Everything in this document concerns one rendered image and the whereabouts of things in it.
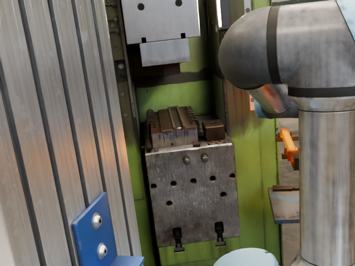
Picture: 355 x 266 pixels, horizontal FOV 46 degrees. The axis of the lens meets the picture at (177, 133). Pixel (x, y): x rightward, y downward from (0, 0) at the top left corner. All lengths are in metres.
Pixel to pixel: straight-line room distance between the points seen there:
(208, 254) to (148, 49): 0.96
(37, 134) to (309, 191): 0.41
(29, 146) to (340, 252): 0.48
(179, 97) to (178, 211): 0.68
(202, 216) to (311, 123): 1.31
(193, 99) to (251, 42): 1.66
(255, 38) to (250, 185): 1.53
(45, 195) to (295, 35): 0.38
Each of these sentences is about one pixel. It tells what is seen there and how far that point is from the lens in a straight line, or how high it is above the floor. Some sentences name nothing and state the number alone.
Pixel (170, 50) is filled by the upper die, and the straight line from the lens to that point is 1.72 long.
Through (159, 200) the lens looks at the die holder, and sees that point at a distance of 1.83.
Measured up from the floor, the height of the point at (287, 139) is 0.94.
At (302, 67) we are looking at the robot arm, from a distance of 0.60.
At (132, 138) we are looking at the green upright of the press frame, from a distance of 1.94.
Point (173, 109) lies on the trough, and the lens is 2.17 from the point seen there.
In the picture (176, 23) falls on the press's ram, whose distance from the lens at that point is 1.72.
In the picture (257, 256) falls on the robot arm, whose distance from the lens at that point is 0.76.
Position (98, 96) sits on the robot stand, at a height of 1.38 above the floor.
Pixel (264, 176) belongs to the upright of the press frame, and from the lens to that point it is 2.09.
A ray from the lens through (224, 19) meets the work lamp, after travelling 1.85.
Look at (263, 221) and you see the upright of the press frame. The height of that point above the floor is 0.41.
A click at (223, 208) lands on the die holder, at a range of 1.88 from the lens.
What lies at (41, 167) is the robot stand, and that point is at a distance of 0.38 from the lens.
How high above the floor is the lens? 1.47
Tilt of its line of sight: 16 degrees down
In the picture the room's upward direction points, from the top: 6 degrees counter-clockwise
